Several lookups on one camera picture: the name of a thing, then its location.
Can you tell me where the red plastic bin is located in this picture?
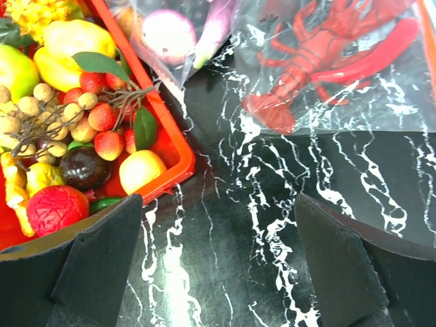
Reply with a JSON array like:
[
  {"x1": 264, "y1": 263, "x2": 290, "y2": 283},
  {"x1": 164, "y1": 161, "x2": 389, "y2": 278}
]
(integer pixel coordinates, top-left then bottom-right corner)
[{"x1": 1, "y1": 1, "x2": 195, "y2": 251}]

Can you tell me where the yellow round fruit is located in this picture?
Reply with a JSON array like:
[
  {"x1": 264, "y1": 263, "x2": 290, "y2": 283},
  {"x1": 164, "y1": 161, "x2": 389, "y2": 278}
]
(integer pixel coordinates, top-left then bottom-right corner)
[{"x1": 119, "y1": 150, "x2": 168, "y2": 195}]

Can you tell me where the orange pineapple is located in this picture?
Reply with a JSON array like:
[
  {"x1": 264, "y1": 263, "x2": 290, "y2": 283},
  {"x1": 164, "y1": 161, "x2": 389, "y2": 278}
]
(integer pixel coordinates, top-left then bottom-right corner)
[{"x1": 3, "y1": 0, "x2": 84, "y2": 38}]

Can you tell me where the spotted bag with vegetables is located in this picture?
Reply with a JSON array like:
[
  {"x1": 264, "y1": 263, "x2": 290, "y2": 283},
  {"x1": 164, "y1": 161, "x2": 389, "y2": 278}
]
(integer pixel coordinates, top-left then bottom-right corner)
[{"x1": 106, "y1": 0, "x2": 236, "y2": 89}]

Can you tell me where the lychee and longan bunch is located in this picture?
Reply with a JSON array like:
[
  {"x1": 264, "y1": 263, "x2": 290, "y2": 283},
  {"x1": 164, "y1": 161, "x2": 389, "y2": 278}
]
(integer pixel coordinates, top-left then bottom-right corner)
[{"x1": 1, "y1": 72, "x2": 153, "y2": 164}]

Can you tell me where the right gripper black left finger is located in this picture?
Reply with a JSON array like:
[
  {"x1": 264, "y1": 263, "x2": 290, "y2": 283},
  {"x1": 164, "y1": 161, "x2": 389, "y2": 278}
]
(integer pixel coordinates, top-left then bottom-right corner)
[{"x1": 1, "y1": 194, "x2": 142, "y2": 326}]

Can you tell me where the clear zip top bag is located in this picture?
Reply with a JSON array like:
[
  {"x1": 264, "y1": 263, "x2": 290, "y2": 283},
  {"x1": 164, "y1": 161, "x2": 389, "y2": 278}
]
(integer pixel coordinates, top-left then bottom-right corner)
[{"x1": 232, "y1": 1, "x2": 435, "y2": 135}]

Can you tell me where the yellow bell pepper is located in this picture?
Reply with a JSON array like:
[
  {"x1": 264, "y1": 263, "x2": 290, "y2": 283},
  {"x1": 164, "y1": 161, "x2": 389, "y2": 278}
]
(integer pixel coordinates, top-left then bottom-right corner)
[{"x1": 33, "y1": 20, "x2": 116, "y2": 93}]

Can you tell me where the green apple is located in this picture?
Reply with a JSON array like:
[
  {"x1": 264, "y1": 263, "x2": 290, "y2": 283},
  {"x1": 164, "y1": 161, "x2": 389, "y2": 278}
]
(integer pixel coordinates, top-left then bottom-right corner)
[{"x1": 1, "y1": 44, "x2": 40, "y2": 103}]

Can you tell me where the red plastic lobster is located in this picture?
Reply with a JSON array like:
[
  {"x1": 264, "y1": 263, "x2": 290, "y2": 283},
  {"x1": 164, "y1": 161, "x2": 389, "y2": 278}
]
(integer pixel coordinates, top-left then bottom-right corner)
[{"x1": 243, "y1": 1, "x2": 413, "y2": 134}]

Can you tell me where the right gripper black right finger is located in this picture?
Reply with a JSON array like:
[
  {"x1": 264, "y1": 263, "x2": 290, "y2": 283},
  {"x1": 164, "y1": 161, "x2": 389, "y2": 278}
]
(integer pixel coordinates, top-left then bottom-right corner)
[{"x1": 294, "y1": 193, "x2": 435, "y2": 326}]

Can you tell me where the purple onion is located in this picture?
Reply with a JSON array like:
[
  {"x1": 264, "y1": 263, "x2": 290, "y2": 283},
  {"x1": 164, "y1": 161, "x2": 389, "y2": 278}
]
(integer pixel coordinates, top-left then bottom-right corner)
[{"x1": 141, "y1": 9, "x2": 197, "y2": 65}]

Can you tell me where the red chili pepper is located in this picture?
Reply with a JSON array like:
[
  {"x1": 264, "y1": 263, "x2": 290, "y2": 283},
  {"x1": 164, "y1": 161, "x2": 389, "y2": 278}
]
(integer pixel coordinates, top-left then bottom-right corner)
[{"x1": 311, "y1": 18, "x2": 420, "y2": 83}]

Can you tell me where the yellow ginger root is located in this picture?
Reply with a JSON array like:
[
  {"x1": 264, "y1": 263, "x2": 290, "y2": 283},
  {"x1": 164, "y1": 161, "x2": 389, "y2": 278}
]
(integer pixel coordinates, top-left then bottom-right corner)
[{"x1": 1, "y1": 152, "x2": 35, "y2": 237}]

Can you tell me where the red wrinkled fruit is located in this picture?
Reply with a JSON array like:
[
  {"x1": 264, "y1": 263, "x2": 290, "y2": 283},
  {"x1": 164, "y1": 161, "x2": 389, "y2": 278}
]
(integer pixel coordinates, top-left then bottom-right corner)
[{"x1": 27, "y1": 185, "x2": 89, "y2": 236}]

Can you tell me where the dark purple mangosteen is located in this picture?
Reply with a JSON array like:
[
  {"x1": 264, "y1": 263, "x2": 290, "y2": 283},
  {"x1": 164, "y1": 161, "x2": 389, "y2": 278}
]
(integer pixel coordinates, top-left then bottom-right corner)
[{"x1": 59, "y1": 146, "x2": 112, "y2": 191}]

